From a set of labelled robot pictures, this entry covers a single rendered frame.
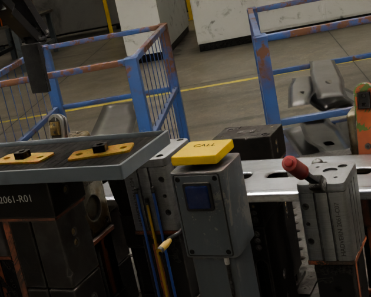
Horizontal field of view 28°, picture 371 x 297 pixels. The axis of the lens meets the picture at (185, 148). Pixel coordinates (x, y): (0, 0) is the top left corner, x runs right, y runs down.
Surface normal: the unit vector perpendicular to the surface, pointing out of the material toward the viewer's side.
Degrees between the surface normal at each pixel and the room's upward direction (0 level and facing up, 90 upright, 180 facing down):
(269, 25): 90
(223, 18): 90
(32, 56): 90
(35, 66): 90
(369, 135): 78
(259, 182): 0
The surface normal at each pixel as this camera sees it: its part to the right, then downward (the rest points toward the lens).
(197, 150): -0.19, -0.94
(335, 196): -0.40, 0.33
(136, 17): -0.13, 0.29
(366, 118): -0.43, 0.12
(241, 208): 0.90, -0.06
